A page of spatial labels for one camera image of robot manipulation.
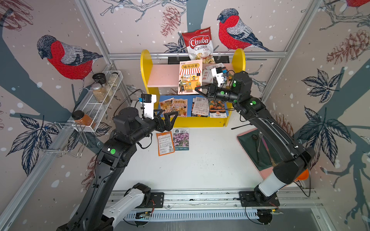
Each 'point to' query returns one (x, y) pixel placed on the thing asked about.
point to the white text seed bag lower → (201, 106)
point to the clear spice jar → (113, 79)
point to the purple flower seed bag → (181, 138)
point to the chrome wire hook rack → (65, 139)
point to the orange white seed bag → (165, 143)
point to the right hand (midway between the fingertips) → (194, 90)
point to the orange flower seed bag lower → (217, 109)
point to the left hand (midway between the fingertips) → (172, 109)
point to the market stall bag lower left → (166, 105)
